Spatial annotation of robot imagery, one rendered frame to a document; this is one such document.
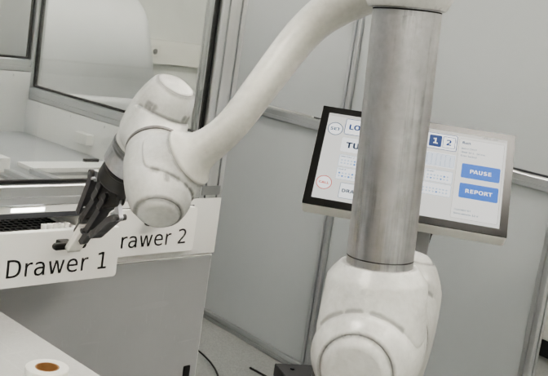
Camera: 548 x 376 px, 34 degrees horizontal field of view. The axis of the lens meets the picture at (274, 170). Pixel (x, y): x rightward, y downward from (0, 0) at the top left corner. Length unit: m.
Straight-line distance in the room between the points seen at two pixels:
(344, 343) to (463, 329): 1.98
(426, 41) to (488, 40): 1.88
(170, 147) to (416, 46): 0.43
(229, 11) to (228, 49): 0.09
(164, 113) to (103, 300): 0.72
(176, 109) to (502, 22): 1.79
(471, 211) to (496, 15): 1.01
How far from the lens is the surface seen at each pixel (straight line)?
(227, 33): 2.23
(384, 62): 1.29
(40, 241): 1.85
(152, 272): 2.23
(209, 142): 1.45
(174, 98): 1.55
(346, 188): 2.33
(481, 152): 2.44
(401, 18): 1.29
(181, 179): 1.45
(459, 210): 2.34
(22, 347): 1.72
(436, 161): 2.40
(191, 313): 2.35
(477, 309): 3.20
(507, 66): 3.12
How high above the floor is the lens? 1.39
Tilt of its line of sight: 9 degrees down
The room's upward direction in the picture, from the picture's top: 8 degrees clockwise
